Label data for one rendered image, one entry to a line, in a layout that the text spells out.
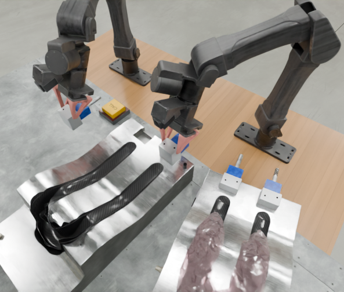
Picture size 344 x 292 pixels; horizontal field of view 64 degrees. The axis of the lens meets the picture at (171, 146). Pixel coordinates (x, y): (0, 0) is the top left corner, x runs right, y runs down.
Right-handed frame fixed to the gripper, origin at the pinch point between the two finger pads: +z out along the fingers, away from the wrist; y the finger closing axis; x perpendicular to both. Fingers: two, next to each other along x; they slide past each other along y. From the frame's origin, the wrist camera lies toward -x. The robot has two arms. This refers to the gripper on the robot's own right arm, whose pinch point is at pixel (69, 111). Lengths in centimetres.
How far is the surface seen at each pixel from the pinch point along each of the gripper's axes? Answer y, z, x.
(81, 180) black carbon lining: 17.6, 9.4, -7.3
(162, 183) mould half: 34.0, 3.6, 5.4
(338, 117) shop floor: 60, 9, 191
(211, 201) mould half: 46.1, 3.6, 12.1
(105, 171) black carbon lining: 19.0, 8.0, -0.7
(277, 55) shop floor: -12, -7, 225
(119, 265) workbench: 38.4, 20.7, -9.3
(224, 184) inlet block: 46.2, -1.1, 15.6
